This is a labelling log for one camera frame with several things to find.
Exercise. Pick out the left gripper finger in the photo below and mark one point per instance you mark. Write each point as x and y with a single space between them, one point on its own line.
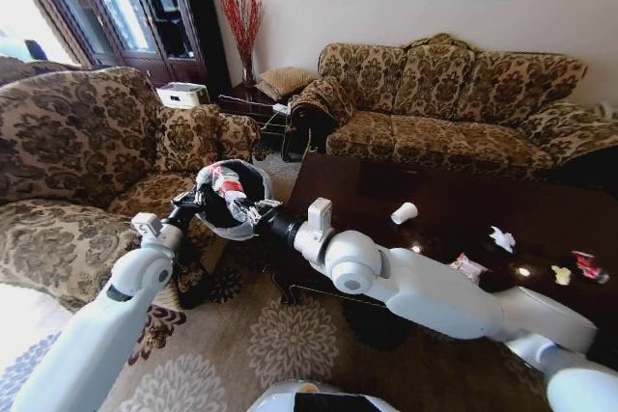
199 198
181 197

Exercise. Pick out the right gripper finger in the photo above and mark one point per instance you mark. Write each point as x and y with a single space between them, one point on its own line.
252 225
264 205

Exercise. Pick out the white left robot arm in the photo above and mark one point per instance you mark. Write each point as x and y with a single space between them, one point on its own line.
96 335

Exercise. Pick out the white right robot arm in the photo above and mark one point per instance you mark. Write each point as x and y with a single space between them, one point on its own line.
434 296

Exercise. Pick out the clear plastic bin liner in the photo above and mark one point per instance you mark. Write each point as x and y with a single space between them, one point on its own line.
240 233

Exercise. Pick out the red white crumpled wrapper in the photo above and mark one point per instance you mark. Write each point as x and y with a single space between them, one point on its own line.
226 185

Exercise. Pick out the floral square cushion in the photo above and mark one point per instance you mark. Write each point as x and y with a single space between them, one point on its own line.
186 137

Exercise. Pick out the dark wooden side table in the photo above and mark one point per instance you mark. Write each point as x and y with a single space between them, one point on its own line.
248 110

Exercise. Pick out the white power strip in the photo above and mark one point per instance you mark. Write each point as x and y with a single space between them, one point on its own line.
280 107

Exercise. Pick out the white box appliance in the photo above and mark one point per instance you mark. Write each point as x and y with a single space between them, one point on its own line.
181 94

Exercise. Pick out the patterned beige floor rug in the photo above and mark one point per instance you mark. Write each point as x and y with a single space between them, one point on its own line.
289 344

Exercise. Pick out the white paper cup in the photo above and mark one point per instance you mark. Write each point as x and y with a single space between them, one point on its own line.
403 213

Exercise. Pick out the floral brown armchair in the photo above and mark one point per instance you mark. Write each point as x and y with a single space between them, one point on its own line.
72 142

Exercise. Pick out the gold quilted cushion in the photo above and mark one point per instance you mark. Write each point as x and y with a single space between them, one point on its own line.
282 81

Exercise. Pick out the red branches in vase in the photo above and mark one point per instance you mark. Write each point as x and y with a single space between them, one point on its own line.
244 35

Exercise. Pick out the white robot front shell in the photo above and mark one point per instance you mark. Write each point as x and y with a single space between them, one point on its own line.
314 397

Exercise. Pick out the dark wooden coffee table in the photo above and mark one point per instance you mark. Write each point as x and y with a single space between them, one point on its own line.
458 200

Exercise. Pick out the dark wooden glass cabinet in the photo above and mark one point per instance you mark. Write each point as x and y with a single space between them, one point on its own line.
145 11

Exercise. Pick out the pink white snack wrapper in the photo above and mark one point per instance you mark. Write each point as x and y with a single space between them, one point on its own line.
468 267

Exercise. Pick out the floral brown three-seat sofa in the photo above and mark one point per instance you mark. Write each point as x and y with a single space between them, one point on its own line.
434 108

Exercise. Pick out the floral brown sofa back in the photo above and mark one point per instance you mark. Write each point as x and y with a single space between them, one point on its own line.
29 69

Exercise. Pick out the crumpled white tissue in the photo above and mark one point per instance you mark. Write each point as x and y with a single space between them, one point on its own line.
502 238

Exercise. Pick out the crumpled yellow paper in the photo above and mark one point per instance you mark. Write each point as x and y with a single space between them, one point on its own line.
561 274

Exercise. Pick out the red crushed packet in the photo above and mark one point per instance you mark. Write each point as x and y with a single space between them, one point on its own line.
588 265

